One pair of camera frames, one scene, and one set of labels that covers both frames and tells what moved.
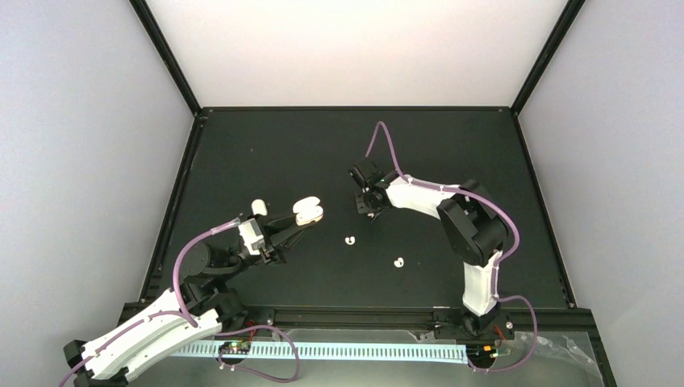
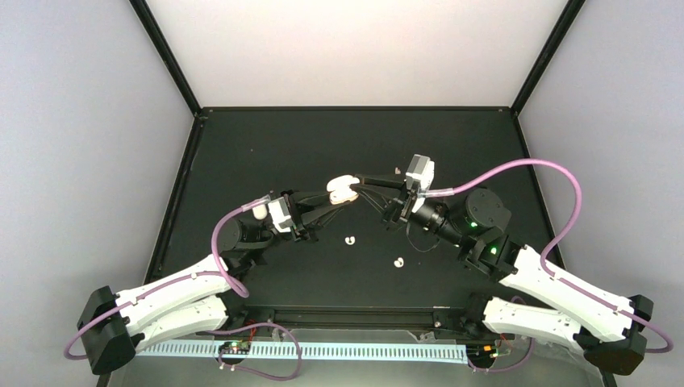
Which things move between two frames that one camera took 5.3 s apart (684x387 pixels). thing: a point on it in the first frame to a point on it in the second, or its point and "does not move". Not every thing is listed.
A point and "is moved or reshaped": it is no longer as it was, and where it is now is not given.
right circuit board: (481, 352) does not move
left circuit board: (235, 347) does not move
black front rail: (379, 318) does not move
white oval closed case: (259, 207) does not move
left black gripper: (273, 251) to (304, 218)
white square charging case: (307, 210) is moved or reshaped
